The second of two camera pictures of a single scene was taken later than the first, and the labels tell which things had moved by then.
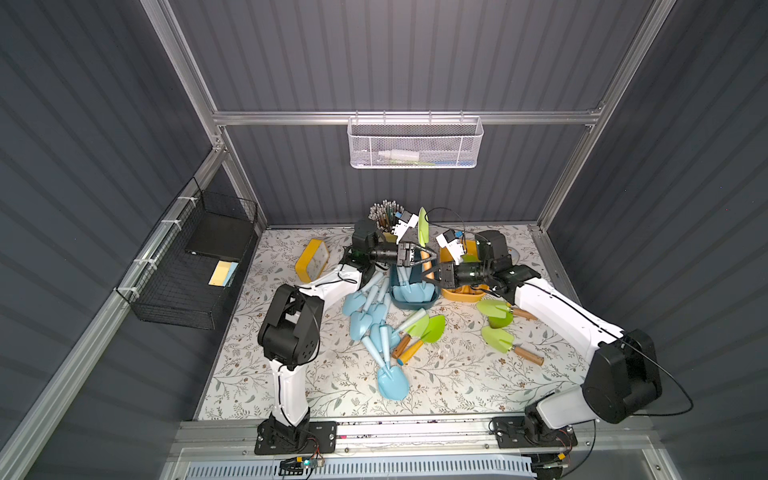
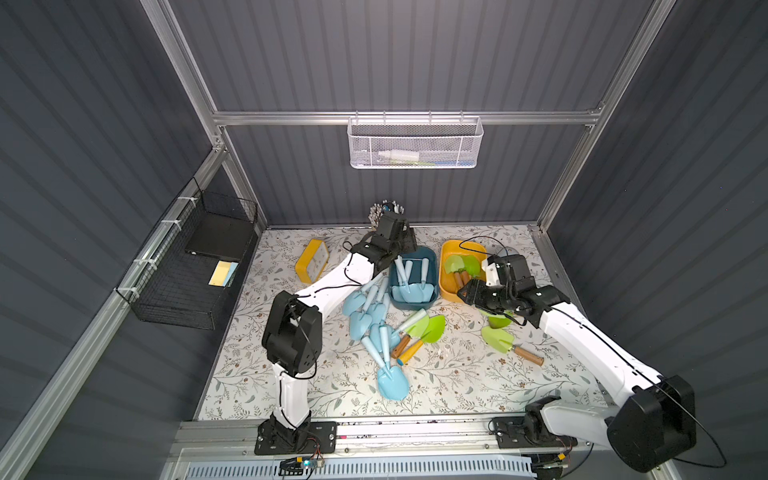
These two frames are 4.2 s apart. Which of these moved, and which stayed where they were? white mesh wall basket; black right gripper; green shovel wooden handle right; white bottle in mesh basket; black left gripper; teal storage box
Moved: black right gripper; black left gripper
Stayed: white mesh wall basket; teal storage box; white bottle in mesh basket; green shovel wooden handle right
